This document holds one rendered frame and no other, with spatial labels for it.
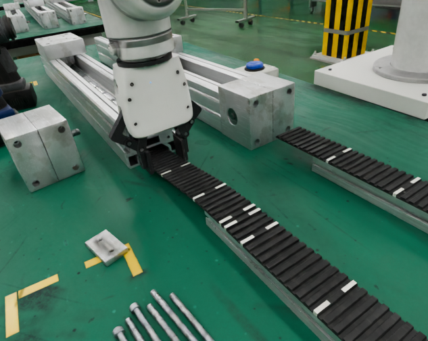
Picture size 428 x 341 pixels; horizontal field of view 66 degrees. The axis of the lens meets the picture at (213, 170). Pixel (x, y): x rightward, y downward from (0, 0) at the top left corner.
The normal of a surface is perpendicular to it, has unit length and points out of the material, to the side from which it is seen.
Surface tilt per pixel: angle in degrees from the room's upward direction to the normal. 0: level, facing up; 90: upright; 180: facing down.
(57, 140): 90
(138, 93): 88
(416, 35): 91
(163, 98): 90
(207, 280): 0
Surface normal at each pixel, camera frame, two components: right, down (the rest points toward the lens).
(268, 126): 0.54, 0.41
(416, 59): -0.64, 0.48
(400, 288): -0.10, -0.83
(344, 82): -0.86, 0.34
